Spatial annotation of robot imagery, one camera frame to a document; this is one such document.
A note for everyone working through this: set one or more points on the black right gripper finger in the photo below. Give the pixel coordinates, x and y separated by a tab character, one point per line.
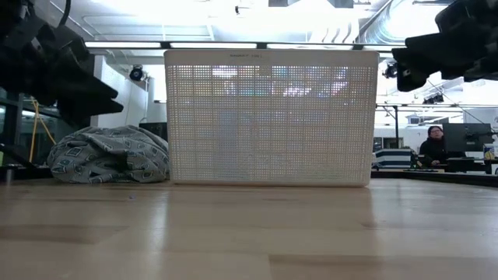
418	74
428	46

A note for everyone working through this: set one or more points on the white blue striped box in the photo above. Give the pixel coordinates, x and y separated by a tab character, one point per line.
393	158

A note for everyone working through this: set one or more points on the round black ceiling camera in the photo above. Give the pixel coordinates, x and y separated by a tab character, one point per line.
136	73
390	70

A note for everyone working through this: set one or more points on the white perforated plastic basket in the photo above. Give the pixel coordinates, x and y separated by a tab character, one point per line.
272	136

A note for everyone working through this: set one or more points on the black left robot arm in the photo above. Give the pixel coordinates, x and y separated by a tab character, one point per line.
13	9

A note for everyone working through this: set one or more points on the person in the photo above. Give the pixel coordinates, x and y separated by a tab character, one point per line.
432	151

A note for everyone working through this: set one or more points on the silver ventilation duct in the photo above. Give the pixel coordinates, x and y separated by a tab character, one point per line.
385	23

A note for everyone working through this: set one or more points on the black computer monitor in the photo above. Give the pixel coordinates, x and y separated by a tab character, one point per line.
467	137

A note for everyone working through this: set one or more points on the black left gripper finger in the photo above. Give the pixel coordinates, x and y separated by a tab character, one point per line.
89	110
85	88

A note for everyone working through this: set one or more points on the grey patterned cloth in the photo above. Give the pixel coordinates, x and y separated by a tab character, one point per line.
109	155

